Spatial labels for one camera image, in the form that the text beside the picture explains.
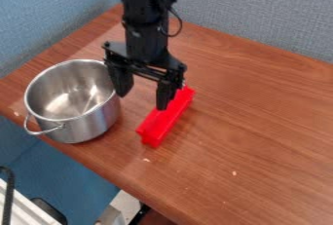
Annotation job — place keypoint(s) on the table leg frame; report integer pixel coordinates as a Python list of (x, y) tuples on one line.
[(128, 211)]

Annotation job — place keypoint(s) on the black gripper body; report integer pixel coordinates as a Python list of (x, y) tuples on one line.
[(144, 53)]

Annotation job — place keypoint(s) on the stainless steel pot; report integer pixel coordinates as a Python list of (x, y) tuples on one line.
[(72, 101)]

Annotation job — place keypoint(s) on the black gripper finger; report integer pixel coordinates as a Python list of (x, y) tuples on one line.
[(122, 78), (166, 91)]

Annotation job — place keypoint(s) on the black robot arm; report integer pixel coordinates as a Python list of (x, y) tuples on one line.
[(149, 11)]

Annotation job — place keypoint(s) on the dark chair part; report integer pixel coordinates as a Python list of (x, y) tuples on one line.
[(51, 210)]

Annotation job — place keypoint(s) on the red block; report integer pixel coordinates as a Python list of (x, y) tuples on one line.
[(160, 121)]

